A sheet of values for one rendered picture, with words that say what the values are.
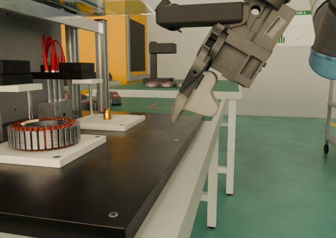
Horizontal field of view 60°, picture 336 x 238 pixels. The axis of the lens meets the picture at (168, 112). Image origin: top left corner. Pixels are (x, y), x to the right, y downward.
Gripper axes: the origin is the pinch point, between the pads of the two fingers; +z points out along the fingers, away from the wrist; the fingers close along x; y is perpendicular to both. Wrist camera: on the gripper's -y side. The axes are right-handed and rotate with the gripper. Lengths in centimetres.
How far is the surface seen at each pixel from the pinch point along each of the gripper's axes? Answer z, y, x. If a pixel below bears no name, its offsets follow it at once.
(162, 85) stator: 30, -37, 182
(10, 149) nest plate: 17.8, -18.5, -4.7
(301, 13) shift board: -146, 51, 532
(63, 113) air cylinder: 21.5, -26.8, 24.0
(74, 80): 11.4, -26.6, 21.3
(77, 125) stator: 10.7, -12.8, 0.9
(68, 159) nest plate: 13.0, -9.2, -5.3
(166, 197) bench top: 7.8, 5.5, -8.4
